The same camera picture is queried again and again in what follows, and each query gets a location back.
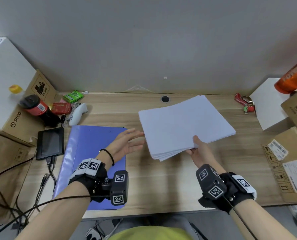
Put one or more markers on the person's right hand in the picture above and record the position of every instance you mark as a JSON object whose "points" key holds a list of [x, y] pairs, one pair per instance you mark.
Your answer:
{"points": [[204, 156]]}

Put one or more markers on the person's left hand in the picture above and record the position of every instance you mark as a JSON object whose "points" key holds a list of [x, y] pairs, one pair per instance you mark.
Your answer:
{"points": [[123, 144]]}

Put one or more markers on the blue plastic folder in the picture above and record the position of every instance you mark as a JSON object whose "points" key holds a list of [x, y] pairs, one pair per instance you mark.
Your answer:
{"points": [[88, 142]]}

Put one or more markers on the tidy white paper stack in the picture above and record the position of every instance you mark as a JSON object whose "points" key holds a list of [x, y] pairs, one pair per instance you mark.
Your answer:
{"points": [[183, 124]]}

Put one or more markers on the person's right forearm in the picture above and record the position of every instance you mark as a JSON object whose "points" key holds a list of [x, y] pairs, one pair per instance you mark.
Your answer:
{"points": [[261, 222]]}

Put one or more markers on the person's left forearm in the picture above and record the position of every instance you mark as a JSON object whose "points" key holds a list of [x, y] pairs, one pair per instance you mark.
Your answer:
{"points": [[56, 217]]}

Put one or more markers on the person's yellow shirt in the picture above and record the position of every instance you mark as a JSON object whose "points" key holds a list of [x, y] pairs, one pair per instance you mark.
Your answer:
{"points": [[151, 234]]}

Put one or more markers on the white handheld controller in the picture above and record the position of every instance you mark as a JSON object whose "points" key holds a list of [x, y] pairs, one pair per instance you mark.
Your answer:
{"points": [[78, 114]]}

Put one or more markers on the clear tape piece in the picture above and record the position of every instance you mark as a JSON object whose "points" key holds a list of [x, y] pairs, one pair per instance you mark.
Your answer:
{"points": [[138, 88]]}

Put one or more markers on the green gum packet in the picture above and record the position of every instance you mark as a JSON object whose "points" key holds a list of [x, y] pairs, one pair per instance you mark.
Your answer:
{"points": [[73, 96]]}

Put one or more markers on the red snack packet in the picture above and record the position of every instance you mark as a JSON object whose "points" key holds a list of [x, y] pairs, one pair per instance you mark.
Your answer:
{"points": [[61, 108]]}

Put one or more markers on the small black tablet screen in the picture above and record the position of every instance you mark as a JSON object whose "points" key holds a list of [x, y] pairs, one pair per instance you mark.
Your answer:
{"points": [[50, 143]]}

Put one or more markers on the dark brown chair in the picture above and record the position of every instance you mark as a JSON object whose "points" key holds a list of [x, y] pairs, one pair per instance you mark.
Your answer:
{"points": [[199, 233]]}

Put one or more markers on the small white box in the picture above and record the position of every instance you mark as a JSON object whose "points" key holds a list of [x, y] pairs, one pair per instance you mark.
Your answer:
{"points": [[268, 104]]}

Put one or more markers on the gold foil wrapper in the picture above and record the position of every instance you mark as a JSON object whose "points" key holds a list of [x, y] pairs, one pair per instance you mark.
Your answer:
{"points": [[49, 107]]}

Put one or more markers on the flat cardboard box with labels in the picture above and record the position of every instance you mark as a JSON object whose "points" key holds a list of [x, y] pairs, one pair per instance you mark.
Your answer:
{"points": [[295, 139]]}

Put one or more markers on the red can with black lid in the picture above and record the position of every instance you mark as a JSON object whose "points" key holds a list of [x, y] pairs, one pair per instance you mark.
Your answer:
{"points": [[37, 108]]}

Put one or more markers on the white power strip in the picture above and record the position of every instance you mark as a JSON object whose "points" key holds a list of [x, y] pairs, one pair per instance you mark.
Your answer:
{"points": [[92, 234]]}

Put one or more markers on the orange drink bottle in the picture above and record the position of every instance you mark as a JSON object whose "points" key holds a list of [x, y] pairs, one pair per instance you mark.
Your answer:
{"points": [[293, 77]]}

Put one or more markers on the yellow bottle cap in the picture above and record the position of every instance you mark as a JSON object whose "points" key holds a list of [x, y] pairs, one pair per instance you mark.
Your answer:
{"points": [[15, 88]]}

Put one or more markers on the plain brown cardboard box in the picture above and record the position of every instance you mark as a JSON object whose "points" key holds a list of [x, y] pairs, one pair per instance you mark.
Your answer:
{"points": [[1, 157]]}

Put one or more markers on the brown box with white top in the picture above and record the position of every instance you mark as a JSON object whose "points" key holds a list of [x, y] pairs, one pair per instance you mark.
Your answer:
{"points": [[3, 79]]}

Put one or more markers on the black wrist camera with markers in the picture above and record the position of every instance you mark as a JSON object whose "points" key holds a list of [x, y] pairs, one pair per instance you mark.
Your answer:
{"points": [[211, 184], [118, 187]]}

